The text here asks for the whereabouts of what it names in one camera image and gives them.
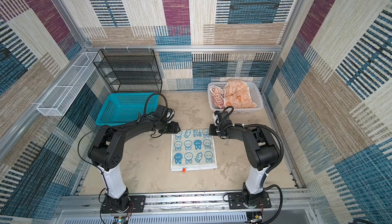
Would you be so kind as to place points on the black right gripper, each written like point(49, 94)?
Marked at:
point(212, 130)

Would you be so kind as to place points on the teal plastic basket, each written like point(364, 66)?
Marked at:
point(122, 108)

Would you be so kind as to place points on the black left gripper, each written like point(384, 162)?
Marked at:
point(173, 128)

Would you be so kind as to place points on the black wire shelf rack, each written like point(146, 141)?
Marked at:
point(129, 70)

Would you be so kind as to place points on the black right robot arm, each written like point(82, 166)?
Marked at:
point(264, 150)

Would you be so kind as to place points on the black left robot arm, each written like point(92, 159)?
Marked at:
point(107, 150)

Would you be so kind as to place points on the white wire mesh tray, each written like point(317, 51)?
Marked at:
point(62, 95)

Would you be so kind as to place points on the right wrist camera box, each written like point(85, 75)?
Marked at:
point(216, 115)

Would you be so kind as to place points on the white plastic laundry basket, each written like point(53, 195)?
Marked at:
point(255, 95)

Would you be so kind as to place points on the aluminium frame post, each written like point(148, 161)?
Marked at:
point(292, 19)

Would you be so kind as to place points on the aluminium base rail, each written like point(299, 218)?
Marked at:
point(290, 206)

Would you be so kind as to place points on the blue and cream towel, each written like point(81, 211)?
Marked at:
point(192, 150)

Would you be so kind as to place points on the orange and cream towel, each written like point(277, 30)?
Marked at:
point(237, 94)

